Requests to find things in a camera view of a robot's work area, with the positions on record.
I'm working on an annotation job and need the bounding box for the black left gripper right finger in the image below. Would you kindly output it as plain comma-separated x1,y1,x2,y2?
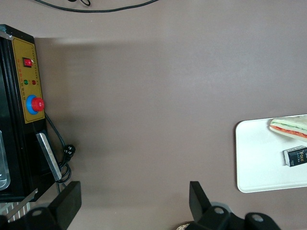
189,181,241,230

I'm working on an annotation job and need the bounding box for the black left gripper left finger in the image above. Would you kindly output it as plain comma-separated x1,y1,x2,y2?
24,181,82,230

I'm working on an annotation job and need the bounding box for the beige rectangular tray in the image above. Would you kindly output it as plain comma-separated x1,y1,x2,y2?
235,114,307,194

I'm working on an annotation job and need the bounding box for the light tan wicker basket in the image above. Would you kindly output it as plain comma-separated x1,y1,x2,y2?
176,221,194,230

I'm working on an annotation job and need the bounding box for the small black carton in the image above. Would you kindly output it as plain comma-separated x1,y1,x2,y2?
283,145,307,167

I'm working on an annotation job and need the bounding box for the wrapped triangle sandwich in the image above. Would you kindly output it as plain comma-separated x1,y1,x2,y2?
268,114,307,143

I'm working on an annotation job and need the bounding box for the black sealing machine yellow panel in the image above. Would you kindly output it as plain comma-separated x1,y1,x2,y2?
0,23,62,203

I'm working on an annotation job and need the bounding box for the white wire basket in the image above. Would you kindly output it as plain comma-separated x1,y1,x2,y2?
0,202,31,219

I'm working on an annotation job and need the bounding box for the black power cable with plug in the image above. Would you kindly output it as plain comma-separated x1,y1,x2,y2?
44,112,76,192

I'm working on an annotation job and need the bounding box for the long black cable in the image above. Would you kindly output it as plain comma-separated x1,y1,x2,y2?
33,0,156,13

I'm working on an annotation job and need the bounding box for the looped black cable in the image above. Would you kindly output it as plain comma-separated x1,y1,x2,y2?
67,0,92,7

